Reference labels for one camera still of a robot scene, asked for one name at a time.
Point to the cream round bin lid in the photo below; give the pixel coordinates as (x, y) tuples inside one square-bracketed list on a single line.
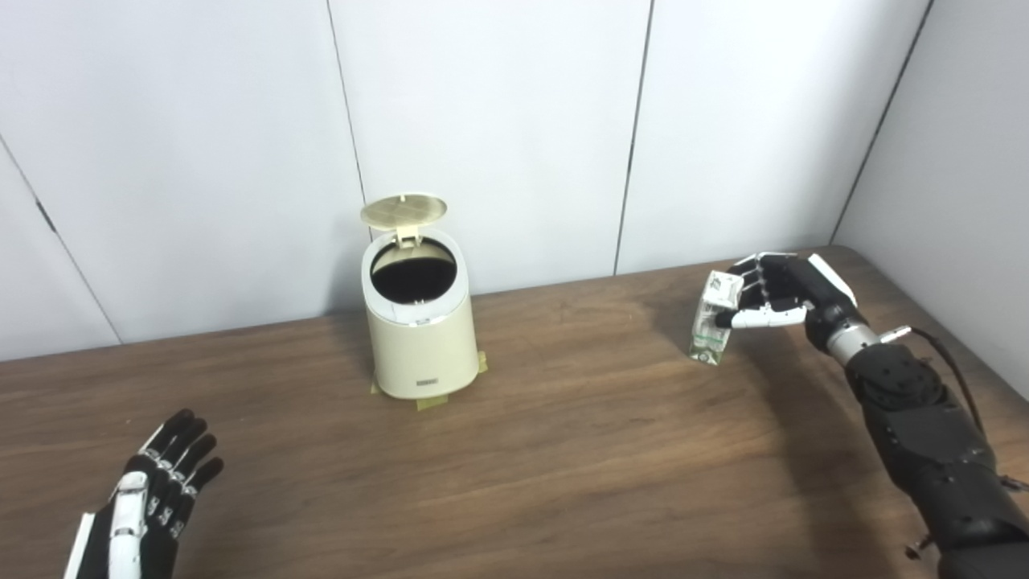
[(402, 209)]

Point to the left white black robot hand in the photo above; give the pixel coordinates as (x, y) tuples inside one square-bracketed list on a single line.
[(153, 523)]

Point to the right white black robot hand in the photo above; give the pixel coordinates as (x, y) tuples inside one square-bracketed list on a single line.
[(804, 285)]

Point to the white green milk carton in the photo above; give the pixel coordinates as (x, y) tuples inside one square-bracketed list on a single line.
[(709, 338)]

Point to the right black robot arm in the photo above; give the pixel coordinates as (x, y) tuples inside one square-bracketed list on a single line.
[(932, 450)]

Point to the cream-colored round bin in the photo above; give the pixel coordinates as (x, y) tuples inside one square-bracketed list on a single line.
[(422, 346)]

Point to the black wall panel hinge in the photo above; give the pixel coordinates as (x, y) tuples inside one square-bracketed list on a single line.
[(45, 216)]

